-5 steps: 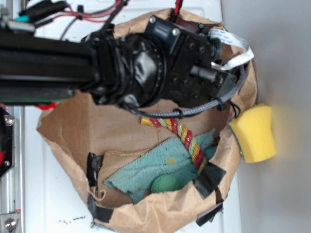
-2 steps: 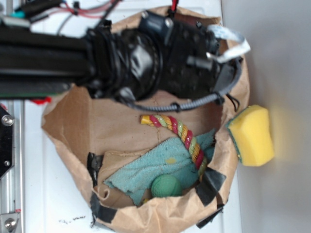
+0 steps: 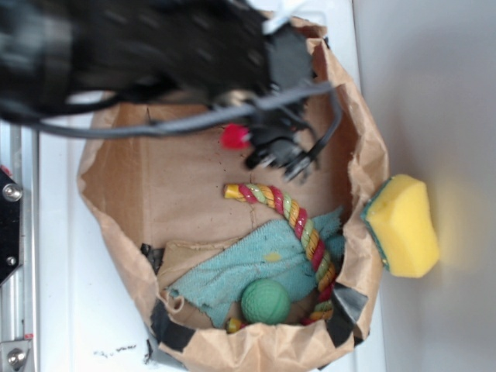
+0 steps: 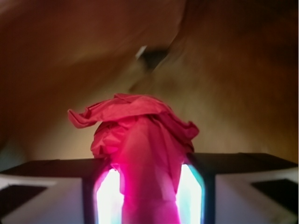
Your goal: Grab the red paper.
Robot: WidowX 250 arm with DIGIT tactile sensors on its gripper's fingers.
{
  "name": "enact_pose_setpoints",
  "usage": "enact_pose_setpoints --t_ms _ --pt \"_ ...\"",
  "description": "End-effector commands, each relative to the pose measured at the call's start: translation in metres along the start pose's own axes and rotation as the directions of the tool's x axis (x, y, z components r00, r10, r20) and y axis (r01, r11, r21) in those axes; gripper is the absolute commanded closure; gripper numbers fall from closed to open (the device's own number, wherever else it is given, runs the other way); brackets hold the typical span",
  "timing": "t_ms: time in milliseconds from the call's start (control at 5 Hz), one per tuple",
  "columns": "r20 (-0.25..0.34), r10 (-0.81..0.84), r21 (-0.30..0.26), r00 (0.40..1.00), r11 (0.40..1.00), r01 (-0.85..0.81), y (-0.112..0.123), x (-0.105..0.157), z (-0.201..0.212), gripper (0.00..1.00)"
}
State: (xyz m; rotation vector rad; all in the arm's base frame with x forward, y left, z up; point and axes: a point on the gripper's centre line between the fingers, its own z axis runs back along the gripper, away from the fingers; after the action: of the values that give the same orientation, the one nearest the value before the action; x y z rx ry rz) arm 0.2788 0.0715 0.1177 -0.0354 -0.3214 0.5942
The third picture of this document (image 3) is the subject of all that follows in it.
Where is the multicolour twisted rope toy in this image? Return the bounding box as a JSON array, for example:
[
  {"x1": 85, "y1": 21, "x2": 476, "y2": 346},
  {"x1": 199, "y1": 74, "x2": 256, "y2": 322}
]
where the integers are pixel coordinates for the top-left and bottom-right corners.
[{"x1": 223, "y1": 183, "x2": 337, "y2": 326}]

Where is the brown paper bag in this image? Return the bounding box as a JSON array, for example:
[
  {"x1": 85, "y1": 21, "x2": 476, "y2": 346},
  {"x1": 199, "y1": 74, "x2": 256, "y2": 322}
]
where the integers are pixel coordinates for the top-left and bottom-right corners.
[{"x1": 77, "y1": 19, "x2": 389, "y2": 371}]

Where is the yellow green sponge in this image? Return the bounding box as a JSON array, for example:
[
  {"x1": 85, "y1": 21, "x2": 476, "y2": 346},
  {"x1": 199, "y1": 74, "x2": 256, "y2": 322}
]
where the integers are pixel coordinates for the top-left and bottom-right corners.
[{"x1": 360, "y1": 174, "x2": 439, "y2": 278}]

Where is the aluminium extrusion rail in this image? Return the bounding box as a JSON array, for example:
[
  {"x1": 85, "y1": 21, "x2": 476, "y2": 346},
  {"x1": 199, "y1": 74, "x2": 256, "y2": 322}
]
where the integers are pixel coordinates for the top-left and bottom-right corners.
[{"x1": 1, "y1": 122, "x2": 40, "y2": 371}]

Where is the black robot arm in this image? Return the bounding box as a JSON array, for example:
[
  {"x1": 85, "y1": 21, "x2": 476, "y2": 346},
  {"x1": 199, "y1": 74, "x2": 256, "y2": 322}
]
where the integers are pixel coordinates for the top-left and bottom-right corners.
[{"x1": 1, "y1": 1, "x2": 331, "y2": 180}]

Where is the red paper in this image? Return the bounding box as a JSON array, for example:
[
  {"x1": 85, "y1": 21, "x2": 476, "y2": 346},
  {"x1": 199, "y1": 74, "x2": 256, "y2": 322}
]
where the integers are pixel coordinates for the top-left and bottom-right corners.
[{"x1": 220, "y1": 123, "x2": 250, "y2": 150}]

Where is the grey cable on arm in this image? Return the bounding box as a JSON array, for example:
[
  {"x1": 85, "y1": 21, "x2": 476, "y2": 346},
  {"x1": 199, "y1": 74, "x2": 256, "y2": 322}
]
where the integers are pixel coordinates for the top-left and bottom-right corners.
[{"x1": 30, "y1": 81, "x2": 343, "y2": 164}]

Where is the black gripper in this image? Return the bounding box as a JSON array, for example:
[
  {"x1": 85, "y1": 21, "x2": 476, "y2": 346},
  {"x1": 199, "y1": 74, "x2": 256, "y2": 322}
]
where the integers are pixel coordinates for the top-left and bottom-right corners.
[{"x1": 208, "y1": 26, "x2": 330, "y2": 183}]

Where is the teal terry cloth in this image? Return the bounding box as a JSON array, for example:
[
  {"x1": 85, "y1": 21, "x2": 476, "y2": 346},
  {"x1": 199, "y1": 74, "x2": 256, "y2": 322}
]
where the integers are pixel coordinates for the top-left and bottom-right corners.
[{"x1": 167, "y1": 219, "x2": 325, "y2": 328}]

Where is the green rubber ball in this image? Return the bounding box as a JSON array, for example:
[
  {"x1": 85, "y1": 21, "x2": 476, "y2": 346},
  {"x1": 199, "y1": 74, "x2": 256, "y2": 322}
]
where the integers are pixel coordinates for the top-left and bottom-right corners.
[{"x1": 241, "y1": 279, "x2": 291, "y2": 325}]

